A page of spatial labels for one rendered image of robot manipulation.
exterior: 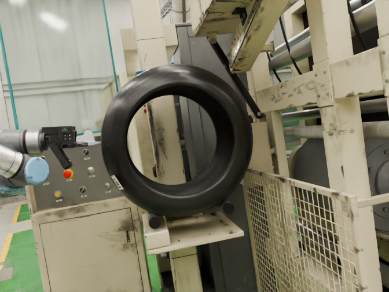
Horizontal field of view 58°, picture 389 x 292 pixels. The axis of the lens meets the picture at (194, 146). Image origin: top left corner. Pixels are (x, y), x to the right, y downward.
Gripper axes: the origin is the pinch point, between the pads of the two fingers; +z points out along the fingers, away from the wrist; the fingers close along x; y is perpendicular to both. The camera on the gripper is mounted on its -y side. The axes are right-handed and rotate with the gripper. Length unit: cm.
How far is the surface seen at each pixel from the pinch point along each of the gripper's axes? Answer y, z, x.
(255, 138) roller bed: -1, 69, 20
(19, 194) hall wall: -143, -289, 834
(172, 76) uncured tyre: 23.4, 27.6, -11.7
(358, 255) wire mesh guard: -28, 66, -60
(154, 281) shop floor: -120, 25, 152
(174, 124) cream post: 7.4, 32.3, 26.8
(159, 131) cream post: 4.4, 25.1, 26.8
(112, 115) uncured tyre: 10.2, 6.0, -10.1
